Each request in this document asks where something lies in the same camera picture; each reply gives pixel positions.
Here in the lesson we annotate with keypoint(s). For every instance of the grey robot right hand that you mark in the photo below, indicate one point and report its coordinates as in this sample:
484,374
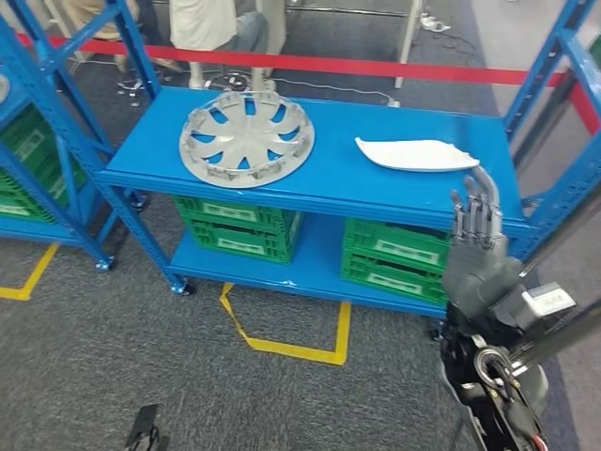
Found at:
479,280

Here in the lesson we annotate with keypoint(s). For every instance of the white plastic car part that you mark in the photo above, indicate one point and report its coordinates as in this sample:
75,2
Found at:
413,155

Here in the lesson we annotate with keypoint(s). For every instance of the blue metal shelf rack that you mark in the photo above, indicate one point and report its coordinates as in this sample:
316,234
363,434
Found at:
32,230
338,168

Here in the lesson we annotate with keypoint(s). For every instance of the white floor socket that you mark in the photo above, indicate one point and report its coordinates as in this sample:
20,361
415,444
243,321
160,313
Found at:
394,103

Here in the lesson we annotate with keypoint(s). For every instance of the short red barrier belt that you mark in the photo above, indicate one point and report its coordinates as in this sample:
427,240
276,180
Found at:
587,109

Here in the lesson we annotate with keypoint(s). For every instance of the white desk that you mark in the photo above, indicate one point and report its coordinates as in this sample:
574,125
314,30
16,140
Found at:
411,37

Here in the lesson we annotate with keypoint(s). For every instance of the white power strip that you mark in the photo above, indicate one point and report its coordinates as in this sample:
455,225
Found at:
434,23

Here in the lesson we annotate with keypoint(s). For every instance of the long red barrier belt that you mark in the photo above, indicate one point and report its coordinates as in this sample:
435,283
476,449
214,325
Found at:
329,64

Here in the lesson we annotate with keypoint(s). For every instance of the grey wheel hubcap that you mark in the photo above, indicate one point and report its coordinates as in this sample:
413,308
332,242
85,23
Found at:
246,140

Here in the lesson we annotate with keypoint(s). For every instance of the chrome base stool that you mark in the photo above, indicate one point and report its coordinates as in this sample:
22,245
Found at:
230,81

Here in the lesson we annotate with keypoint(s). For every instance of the person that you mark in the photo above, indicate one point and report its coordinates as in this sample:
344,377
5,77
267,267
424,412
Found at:
75,6
202,22

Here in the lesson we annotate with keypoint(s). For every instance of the black seat office chair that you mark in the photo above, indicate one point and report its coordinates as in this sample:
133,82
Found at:
130,87

